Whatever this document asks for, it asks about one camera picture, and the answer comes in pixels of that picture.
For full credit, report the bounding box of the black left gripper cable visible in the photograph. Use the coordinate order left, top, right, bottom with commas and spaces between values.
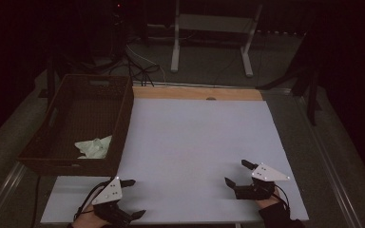
73, 180, 111, 222

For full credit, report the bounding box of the white crumpled cloth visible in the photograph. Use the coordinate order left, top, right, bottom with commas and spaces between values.
73, 135, 113, 161

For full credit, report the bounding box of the wooden table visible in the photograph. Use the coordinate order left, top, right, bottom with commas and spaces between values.
132, 86, 264, 102

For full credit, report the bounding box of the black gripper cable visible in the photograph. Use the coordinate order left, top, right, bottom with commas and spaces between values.
73, 180, 111, 222
273, 185, 292, 214

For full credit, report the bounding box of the white metal stand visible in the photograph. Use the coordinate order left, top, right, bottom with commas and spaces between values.
169, 0, 264, 78

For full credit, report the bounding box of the white table mat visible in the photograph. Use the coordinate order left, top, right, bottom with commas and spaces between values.
40, 97, 310, 225

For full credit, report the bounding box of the bundle of floor cables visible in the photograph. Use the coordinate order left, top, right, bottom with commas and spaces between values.
108, 37, 169, 87

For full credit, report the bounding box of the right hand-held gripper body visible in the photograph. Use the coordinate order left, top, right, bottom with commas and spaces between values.
234, 162, 291, 200

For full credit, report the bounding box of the person's right hand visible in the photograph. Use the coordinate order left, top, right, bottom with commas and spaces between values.
256, 189, 282, 210

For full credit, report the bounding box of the dark metal stand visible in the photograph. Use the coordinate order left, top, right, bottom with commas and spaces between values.
256, 28, 323, 126

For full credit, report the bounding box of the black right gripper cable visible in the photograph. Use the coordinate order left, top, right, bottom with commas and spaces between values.
273, 185, 292, 214

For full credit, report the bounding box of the person's left hand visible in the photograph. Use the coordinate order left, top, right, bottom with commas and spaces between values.
71, 204, 111, 228

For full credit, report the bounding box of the dark brown woven basket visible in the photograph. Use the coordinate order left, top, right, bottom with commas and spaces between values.
16, 73, 135, 178

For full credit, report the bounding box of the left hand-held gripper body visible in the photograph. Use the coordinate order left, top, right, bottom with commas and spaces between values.
90, 176, 133, 227

